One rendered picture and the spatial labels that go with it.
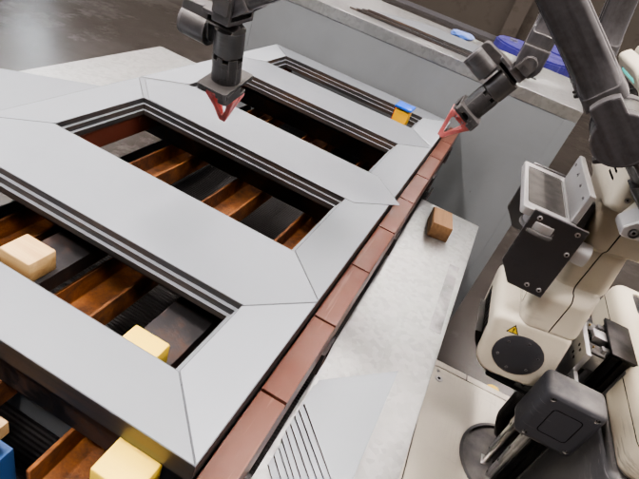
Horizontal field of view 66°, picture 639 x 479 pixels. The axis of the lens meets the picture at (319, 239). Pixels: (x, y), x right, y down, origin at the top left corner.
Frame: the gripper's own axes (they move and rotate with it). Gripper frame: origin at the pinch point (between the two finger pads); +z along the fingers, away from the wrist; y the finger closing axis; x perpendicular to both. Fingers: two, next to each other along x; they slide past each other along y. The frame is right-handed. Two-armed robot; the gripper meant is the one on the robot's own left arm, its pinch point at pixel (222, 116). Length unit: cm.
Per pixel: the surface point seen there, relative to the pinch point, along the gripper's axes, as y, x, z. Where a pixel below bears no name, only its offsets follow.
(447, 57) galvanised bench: -99, 28, 13
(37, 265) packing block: 46.7, -1.5, 3.2
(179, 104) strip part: -12.0, -20.0, 13.0
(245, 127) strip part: -16.2, -2.9, 13.6
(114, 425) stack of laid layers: 61, 26, -4
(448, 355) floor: -56, 84, 109
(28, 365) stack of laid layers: 61, 13, -4
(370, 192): -14.1, 33.0, 12.1
